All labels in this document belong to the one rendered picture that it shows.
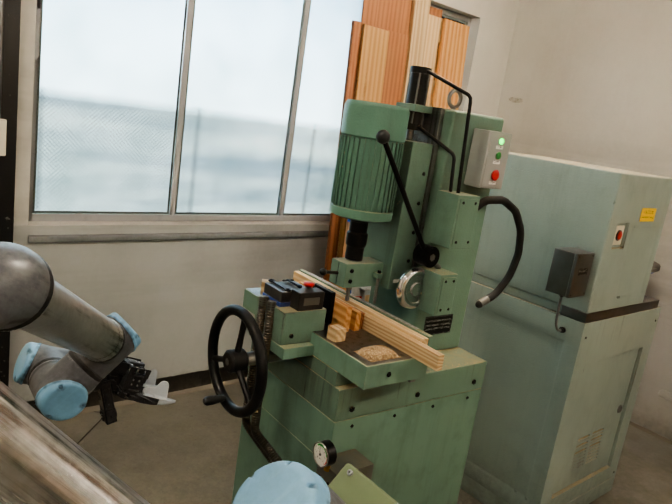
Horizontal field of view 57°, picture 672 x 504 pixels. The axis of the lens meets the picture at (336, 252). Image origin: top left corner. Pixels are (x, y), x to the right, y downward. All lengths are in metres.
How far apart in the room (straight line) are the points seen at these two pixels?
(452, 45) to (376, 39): 0.60
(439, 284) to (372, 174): 0.36
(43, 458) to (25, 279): 0.23
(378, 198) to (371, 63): 1.73
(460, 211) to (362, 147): 0.32
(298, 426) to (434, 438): 0.43
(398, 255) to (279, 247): 1.57
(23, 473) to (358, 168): 1.08
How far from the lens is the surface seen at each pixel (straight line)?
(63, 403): 1.38
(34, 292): 0.88
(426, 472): 1.98
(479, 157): 1.79
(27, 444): 0.89
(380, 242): 1.79
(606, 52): 4.04
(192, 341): 3.17
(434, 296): 1.73
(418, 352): 1.57
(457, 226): 1.72
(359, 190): 1.63
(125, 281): 2.91
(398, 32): 3.52
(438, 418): 1.90
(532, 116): 4.20
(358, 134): 1.62
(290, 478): 1.05
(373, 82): 3.31
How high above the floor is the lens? 1.47
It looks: 13 degrees down
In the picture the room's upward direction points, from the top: 9 degrees clockwise
